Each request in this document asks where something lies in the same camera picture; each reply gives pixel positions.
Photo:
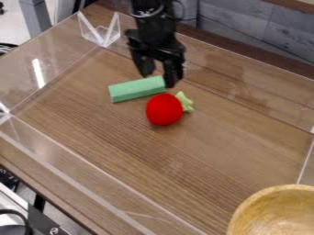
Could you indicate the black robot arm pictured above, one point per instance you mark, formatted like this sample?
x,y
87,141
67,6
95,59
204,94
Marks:
x,y
153,7

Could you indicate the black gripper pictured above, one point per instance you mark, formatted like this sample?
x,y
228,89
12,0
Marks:
x,y
153,42

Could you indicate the green foam block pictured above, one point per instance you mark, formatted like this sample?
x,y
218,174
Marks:
x,y
138,88

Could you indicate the grey post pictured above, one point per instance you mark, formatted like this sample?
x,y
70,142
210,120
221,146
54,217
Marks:
x,y
37,16

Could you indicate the clear acrylic tray enclosure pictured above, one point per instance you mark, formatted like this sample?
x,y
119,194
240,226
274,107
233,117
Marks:
x,y
209,158

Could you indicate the wooden bowl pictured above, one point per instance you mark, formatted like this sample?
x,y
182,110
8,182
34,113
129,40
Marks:
x,y
281,210

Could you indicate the red plush strawberry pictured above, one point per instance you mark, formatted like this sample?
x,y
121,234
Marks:
x,y
166,108

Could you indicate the black metal bracket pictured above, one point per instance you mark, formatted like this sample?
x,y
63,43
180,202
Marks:
x,y
42,225

